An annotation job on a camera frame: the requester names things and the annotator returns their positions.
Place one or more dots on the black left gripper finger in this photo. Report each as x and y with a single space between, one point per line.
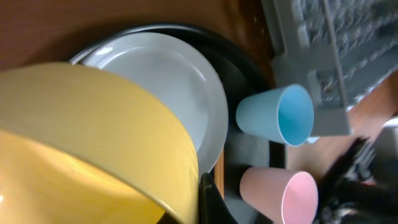
213 209

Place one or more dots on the yellow bowl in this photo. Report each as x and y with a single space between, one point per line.
81 145

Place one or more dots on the grey dishwasher rack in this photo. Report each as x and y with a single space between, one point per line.
339 50

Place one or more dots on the wooden chopstick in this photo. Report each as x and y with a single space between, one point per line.
219 174

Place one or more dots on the pink plastic cup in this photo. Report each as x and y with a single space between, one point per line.
283 196

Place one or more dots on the blue plastic cup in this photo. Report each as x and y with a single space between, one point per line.
284 115

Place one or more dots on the round black serving tray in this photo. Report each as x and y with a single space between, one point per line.
241 78

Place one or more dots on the grey round plate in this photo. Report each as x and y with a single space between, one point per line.
179 75

